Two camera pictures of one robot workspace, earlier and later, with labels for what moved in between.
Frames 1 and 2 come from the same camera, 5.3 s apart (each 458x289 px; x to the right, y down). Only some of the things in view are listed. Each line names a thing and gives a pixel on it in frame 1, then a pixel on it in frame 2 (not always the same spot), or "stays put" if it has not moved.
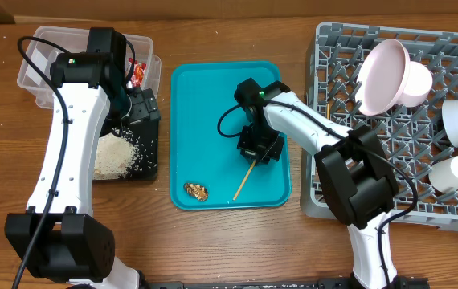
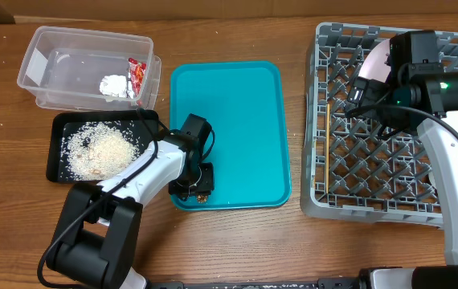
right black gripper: (259, 149) -> (359, 96)
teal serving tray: (207, 171) stays put
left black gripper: (146, 105) -> (206, 188)
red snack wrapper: (137, 75) stays put
